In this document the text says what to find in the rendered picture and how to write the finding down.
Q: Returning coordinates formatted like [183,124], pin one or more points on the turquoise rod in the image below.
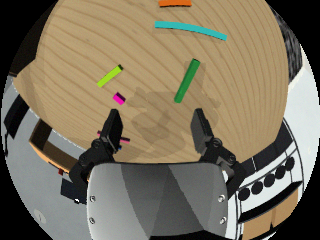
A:
[189,27]

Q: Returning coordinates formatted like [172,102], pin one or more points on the small magenta block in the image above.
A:
[119,98]

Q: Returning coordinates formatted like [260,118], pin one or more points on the orange rod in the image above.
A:
[175,3]

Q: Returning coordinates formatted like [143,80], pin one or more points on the pink rod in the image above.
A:
[123,139]

